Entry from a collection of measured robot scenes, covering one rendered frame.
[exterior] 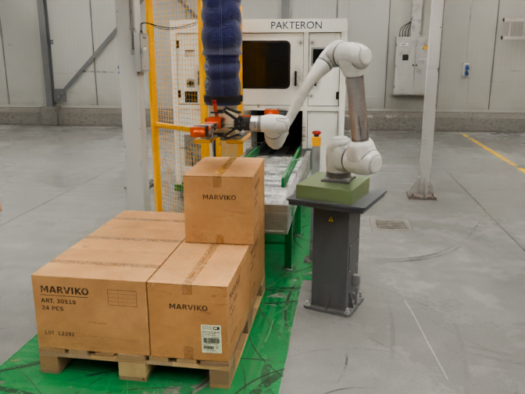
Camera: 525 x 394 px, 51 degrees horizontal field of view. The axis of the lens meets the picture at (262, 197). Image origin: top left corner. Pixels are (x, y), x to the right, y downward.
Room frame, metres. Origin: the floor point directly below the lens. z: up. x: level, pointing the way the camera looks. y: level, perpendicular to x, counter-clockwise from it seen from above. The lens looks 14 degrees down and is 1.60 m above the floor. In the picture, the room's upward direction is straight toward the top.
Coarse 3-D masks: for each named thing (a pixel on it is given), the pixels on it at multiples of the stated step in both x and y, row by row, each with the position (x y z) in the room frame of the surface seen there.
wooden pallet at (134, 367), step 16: (256, 304) 3.33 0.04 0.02; (240, 336) 2.70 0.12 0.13; (48, 352) 2.56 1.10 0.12; (64, 352) 2.54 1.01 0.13; (80, 352) 2.53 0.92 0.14; (96, 352) 2.52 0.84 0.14; (240, 352) 2.73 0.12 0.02; (48, 368) 2.56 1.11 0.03; (128, 368) 2.49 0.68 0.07; (144, 368) 2.48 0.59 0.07; (208, 368) 2.43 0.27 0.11; (224, 368) 2.42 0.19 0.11; (224, 384) 2.42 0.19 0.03
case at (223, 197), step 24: (192, 168) 3.24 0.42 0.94; (216, 168) 3.24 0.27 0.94; (240, 168) 3.24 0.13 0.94; (192, 192) 3.04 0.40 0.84; (216, 192) 3.03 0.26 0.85; (240, 192) 3.01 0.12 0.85; (192, 216) 3.04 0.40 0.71; (216, 216) 3.03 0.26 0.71; (240, 216) 3.01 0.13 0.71; (192, 240) 3.04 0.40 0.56; (216, 240) 3.03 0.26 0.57; (240, 240) 3.01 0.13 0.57
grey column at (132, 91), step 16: (128, 0) 4.53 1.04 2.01; (128, 16) 4.54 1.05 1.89; (128, 32) 4.54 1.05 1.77; (128, 48) 4.54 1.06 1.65; (128, 64) 4.54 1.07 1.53; (128, 80) 4.54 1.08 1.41; (128, 96) 4.54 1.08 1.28; (144, 96) 4.64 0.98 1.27; (128, 112) 4.54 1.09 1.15; (144, 112) 4.62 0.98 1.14; (128, 128) 4.54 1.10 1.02; (144, 128) 4.60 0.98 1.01; (128, 144) 4.55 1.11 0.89; (144, 144) 4.58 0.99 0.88; (128, 160) 4.55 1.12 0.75; (144, 160) 4.57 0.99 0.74; (128, 176) 4.55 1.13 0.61; (144, 176) 4.54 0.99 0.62; (128, 192) 4.55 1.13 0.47; (144, 192) 4.53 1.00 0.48; (128, 208) 4.55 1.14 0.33; (144, 208) 4.53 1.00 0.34
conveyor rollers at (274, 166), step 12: (264, 156) 5.88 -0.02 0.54; (276, 156) 5.87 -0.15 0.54; (288, 156) 5.85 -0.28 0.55; (300, 156) 5.84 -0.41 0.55; (264, 168) 5.25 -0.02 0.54; (276, 168) 5.23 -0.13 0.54; (264, 180) 4.71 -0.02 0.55; (276, 180) 4.69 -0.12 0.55; (288, 180) 4.69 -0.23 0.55; (264, 192) 4.25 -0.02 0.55; (276, 192) 4.24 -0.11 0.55
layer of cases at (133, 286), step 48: (96, 240) 3.09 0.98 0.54; (144, 240) 3.09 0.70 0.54; (48, 288) 2.55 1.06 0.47; (96, 288) 2.51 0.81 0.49; (144, 288) 2.48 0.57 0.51; (192, 288) 2.44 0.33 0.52; (240, 288) 2.72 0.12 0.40; (48, 336) 2.56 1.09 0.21; (96, 336) 2.52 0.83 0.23; (144, 336) 2.48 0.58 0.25; (192, 336) 2.44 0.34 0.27
